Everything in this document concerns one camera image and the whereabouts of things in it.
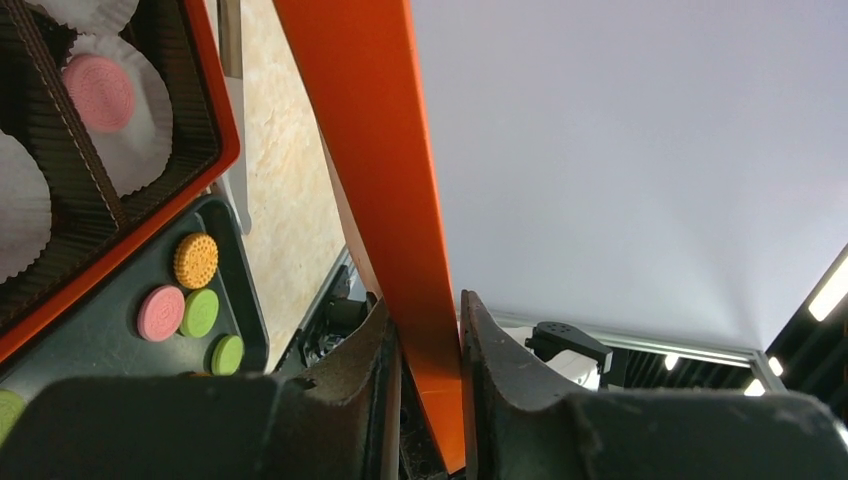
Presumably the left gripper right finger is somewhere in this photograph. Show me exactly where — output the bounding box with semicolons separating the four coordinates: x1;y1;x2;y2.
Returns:
460;291;847;479

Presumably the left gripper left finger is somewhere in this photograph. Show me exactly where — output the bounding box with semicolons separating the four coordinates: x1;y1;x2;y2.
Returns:
1;303;401;479

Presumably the orange cookie box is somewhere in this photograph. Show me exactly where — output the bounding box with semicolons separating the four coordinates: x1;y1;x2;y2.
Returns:
1;1;239;357

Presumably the orange box lid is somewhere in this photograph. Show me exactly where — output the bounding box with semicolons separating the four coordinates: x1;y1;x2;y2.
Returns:
275;1;465;473

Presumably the pink cookie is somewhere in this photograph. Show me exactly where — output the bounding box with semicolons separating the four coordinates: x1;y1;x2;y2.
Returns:
137;285;185;342
62;54;135;133

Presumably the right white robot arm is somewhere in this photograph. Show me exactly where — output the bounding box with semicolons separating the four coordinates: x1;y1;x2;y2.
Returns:
505;322;613;391

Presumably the green cookie bottom right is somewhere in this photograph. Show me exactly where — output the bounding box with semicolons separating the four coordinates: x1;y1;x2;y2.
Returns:
210;335;245;376

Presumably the green cookie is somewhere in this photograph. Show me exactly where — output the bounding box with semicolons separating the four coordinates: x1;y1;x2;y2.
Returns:
0;389;27;444
179;288;220;338
210;335;245;376

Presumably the green cookie right middle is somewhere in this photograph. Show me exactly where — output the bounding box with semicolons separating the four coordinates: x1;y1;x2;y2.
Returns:
179;288;220;338

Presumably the orange cookie top right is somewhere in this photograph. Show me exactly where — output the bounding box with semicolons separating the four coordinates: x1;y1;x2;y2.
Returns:
173;232;219;289

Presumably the black cookie tray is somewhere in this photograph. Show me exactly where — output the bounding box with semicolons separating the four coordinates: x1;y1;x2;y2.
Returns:
1;195;270;401

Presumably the green cookie top left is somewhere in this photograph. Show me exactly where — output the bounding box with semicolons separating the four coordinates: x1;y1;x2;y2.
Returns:
0;389;27;444

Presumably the paper cup front middle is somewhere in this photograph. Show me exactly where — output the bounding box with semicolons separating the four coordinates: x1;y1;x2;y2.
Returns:
1;133;52;282

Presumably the paper cup back right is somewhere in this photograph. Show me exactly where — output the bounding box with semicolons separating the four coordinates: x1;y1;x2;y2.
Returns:
26;0;140;35

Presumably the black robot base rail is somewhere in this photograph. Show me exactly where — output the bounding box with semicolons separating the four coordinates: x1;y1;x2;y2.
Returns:
273;263;376;378

